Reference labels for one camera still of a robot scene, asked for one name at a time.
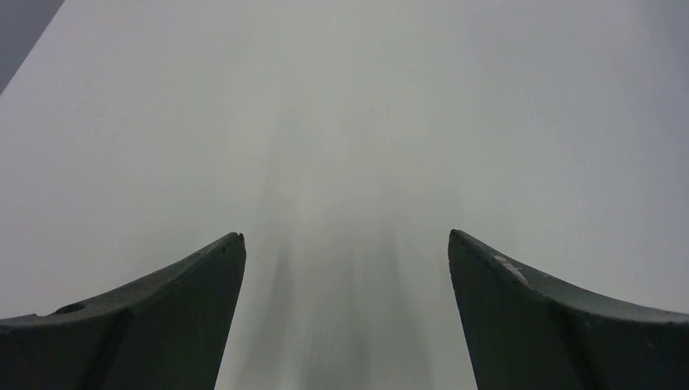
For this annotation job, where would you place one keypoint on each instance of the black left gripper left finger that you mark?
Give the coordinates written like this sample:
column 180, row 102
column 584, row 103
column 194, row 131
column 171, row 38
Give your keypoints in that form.
column 166, row 330

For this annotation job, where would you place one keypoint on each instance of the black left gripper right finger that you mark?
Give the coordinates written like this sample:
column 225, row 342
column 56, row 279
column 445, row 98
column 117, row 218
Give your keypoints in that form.
column 526, row 329

